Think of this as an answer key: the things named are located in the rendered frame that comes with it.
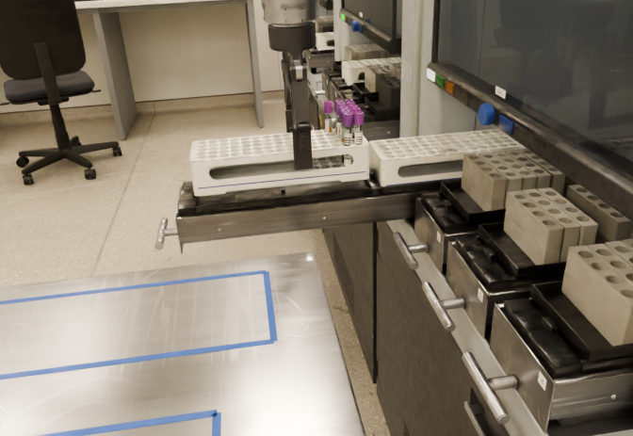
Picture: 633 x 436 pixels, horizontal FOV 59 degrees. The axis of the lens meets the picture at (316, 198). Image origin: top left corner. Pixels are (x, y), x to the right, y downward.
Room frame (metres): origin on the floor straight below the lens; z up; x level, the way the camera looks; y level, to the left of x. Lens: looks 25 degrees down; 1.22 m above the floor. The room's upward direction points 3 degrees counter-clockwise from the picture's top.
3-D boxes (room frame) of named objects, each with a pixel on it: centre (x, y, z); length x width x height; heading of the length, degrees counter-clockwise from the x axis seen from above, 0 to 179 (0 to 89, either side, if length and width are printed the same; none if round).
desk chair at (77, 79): (3.19, 1.48, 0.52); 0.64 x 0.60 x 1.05; 27
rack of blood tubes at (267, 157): (0.90, 0.06, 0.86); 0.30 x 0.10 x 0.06; 98
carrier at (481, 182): (0.79, -0.26, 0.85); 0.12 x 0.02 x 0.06; 8
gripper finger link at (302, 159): (0.85, 0.02, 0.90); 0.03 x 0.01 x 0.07; 97
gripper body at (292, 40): (0.91, 0.03, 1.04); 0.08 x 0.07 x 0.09; 7
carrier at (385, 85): (1.34, -0.19, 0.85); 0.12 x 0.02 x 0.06; 8
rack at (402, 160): (0.94, -0.25, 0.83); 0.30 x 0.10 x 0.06; 97
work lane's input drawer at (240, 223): (0.92, -0.08, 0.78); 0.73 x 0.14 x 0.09; 97
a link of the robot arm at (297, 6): (0.91, 0.03, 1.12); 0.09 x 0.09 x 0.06
